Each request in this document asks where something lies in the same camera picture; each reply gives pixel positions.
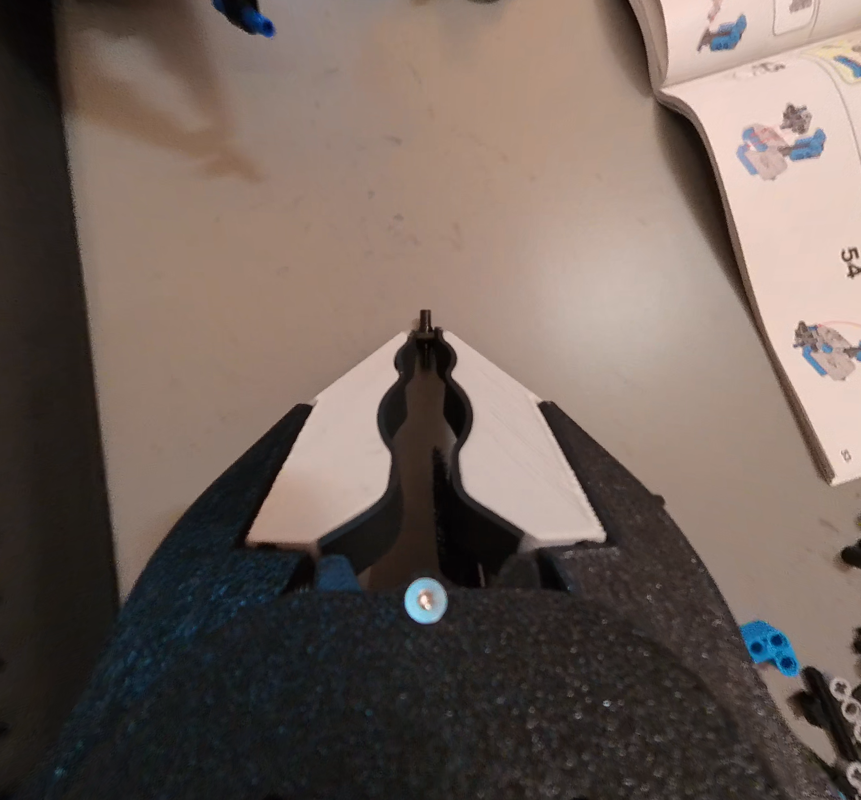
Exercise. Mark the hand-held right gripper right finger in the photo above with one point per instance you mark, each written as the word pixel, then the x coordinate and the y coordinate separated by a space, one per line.
pixel 518 464

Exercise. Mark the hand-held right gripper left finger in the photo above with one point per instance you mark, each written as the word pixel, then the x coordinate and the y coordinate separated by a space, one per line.
pixel 323 464

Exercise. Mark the small black brick pin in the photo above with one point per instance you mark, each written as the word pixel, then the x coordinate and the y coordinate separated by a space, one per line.
pixel 424 328

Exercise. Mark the grey desk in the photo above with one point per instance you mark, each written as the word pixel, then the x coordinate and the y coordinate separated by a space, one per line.
pixel 403 141

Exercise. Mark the black perforated panel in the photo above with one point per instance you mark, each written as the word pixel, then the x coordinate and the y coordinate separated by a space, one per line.
pixel 40 343

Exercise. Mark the light blue brick connector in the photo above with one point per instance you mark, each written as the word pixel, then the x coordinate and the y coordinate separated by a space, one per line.
pixel 770 649

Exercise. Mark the open instruction booklet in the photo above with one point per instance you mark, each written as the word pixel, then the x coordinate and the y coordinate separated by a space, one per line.
pixel 760 208

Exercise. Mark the pile of small brick pieces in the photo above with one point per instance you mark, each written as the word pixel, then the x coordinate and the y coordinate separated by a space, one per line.
pixel 831 699

